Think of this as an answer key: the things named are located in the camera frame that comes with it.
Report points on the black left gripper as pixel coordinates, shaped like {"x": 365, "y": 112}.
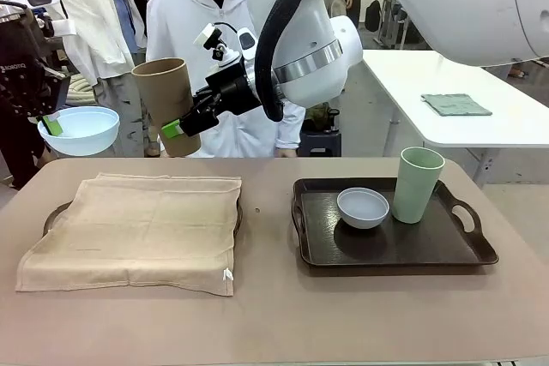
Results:
{"x": 21, "y": 74}

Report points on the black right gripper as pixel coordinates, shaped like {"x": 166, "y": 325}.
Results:
{"x": 231, "y": 91}

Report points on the light blue bowl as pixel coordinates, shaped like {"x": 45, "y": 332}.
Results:
{"x": 86, "y": 134}

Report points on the brown tall cup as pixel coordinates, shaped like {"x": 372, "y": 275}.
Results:
{"x": 163, "y": 91}

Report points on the beige cloth mat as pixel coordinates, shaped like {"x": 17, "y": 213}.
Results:
{"x": 128, "y": 233}

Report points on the white bowl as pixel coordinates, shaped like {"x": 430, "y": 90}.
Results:
{"x": 362, "y": 216}

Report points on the pale green tall cup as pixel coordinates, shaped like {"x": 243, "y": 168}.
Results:
{"x": 414, "y": 194}

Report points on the green cloth mat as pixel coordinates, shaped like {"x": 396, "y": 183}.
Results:
{"x": 456, "y": 105}

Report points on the dark brown serving tray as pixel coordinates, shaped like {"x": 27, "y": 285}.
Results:
{"x": 407, "y": 246}
{"x": 47, "y": 221}

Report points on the person's left hand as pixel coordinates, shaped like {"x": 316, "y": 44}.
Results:
{"x": 285, "y": 153}

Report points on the person in dark clothes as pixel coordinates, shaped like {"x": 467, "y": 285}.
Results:
{"x": 21, "y": 147}

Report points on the person in white hoodie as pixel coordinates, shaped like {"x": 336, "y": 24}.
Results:
{"x": 180, "y": 40}

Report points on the person in white overshirt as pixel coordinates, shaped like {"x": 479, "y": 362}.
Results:
{"x": 86, "y": 19}

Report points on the olive cloth bundle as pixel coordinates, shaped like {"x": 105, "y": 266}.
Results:
{"x": 321, "y": 117}

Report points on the black stool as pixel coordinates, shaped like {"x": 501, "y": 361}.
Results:
{"x": 321, "y": 143}

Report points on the white side table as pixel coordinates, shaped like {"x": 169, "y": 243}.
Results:
{"x": 429, "y": 83}

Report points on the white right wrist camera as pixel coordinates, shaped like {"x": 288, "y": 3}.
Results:
{"x": 203, "y": 36}

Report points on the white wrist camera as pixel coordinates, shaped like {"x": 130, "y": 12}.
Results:
{"x": 64, "y": 28}
{"x": 203, "y": 36}

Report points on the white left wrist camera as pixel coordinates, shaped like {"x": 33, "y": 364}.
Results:
{"x": 64, "y": 28}

